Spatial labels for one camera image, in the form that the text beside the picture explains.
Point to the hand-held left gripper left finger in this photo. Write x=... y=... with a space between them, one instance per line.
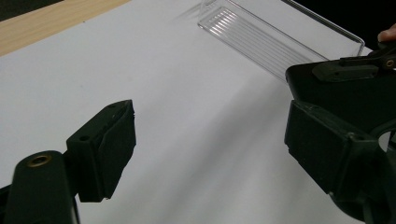
x=102 y=149

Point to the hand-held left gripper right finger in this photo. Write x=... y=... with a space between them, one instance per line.
x=323 y=146

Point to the black phone case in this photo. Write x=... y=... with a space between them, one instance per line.
x=342 y=99

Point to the clear plastic box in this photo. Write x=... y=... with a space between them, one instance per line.
x=249 y=34

